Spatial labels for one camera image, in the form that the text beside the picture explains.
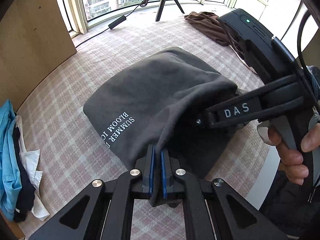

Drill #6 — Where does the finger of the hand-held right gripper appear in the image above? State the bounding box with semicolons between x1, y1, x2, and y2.
194;82;303;130
236;74;300;102

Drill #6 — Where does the black cable with inline switch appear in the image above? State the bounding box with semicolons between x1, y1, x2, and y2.
75;0;160;48

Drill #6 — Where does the grey daisy print t-shirt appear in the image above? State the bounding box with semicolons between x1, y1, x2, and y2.
82;46;239;207

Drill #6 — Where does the brown garment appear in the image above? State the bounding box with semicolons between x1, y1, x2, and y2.
184;11;250;55

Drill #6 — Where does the dark navy garment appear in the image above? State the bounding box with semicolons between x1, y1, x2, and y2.
12;127;35;223

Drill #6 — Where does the white garment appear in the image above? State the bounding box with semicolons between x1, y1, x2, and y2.
15;115;50;221

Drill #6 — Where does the light wooden board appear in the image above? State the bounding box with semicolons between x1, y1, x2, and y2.
0;0;78;113

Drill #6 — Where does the black tripod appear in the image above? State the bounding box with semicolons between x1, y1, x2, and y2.
155;0;185;22

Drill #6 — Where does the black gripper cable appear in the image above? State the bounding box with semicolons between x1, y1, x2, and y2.
297;12;320;98

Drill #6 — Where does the pink plaid blanket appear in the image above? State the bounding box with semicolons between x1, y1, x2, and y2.
15;10;272;240

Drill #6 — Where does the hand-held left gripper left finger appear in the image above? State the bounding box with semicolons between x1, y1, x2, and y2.
28;144;157;240

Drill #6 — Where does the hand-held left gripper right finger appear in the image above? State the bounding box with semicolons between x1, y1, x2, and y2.
160;149;288;240

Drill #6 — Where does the person's right hand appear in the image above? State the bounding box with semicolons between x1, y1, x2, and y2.
267;126;320;187

